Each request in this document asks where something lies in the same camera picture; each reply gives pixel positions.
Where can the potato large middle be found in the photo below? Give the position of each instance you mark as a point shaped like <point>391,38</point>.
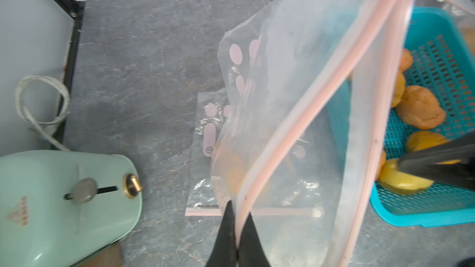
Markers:
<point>423,140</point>

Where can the potato bottom left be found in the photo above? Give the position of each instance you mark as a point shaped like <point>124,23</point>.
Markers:
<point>380,161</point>

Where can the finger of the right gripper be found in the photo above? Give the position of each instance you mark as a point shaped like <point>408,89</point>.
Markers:
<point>455,175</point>
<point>461,149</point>

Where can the potato centre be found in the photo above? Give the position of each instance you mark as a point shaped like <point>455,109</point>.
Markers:
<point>398,89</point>

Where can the teal plastic basket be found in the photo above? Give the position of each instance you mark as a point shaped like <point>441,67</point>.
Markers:
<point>442,63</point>

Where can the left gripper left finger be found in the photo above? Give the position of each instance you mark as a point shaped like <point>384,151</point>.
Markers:
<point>224,253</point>

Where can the potato right middle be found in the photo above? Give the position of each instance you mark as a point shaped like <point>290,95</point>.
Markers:
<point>420,108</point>

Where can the green yellowish potato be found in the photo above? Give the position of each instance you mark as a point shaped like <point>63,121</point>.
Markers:
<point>397,182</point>

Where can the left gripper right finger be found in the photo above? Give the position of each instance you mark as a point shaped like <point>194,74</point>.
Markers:
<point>250,252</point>

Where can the potato top right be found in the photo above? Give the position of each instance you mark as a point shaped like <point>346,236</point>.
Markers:
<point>406,60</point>

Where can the mint green toaster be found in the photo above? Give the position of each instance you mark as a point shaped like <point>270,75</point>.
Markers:
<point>57,208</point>

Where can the clear zipper bag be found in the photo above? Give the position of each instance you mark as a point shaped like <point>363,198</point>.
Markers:
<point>294,189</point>
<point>463,13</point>
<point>327,67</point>

